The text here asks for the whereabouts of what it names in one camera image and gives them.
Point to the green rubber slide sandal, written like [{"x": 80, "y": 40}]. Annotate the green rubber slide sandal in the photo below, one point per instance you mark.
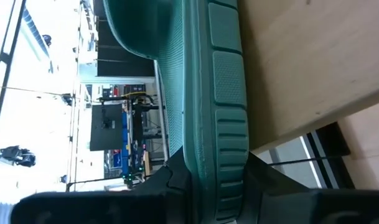
[{"x": 201, "y": 77}]

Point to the black background robot arm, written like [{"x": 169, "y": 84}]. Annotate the black background robot arm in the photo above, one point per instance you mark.
[{"x": 139, "y": 118}]

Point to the black partition panel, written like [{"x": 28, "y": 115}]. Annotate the black partition panel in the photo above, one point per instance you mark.
[{"x": 124, "y": 62}]

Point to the black aluminium table frame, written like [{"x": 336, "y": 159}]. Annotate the black aluminium table frame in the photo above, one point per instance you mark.
[{"x": 335, "y": 140}]

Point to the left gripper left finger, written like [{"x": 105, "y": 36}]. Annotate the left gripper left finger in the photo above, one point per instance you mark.
[{"x": 99, "y": 208}]

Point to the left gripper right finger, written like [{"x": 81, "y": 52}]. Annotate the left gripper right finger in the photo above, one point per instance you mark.
[{"x": 301, "y": 208}]

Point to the black ceiling spotlight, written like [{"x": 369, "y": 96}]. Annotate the black ceiling spotlight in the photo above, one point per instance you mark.
[
  {"x": 16, "y": 157},
  {"x": 67, "y": 99},
  {"x": 63, "y": 179},
  {"x": 46, "y": 40}
]

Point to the black monitor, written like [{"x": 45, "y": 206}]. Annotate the black monitor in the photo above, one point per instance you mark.
[{"x": 106, "y": 137}]

